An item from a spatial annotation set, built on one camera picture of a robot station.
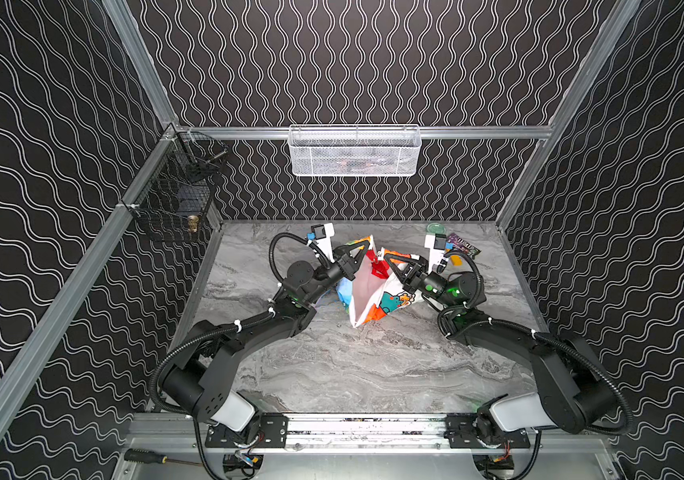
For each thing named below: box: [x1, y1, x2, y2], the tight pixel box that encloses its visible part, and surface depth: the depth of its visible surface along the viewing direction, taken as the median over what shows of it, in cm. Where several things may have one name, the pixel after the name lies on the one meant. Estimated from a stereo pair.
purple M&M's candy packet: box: [447, 233, 481, 259], surface depth 114 cm
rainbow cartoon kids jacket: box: [336, 235, 416, 328], surface depth 83 cm
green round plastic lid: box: [426, 222, 447, 235], surface depth 119 cm
